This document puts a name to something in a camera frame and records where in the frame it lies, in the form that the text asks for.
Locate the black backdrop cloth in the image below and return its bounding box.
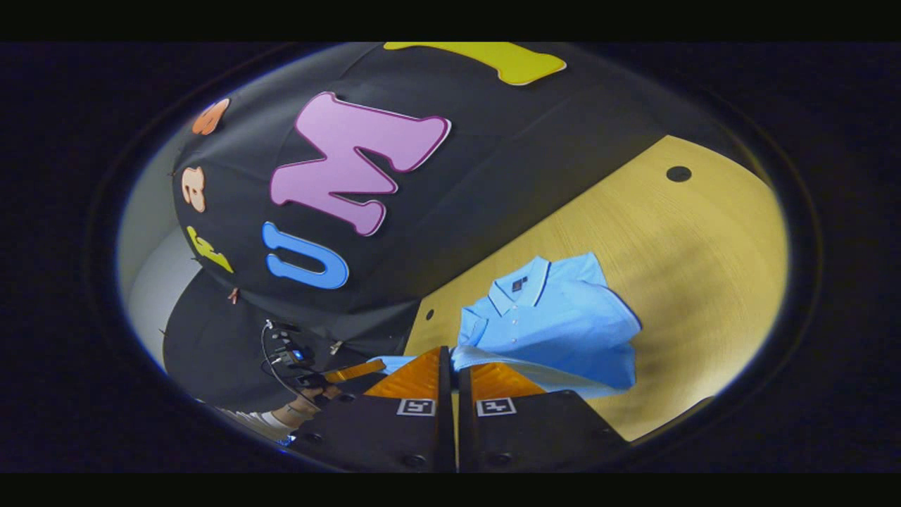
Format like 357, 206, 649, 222
162, 42, 705, 418

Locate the light blue T-shirt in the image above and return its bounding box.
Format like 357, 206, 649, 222
366, 251, 643, 402

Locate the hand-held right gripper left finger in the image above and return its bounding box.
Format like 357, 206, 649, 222
291, 345, 458, 474

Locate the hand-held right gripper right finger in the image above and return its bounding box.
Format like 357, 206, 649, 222
458, 362, 632, 474

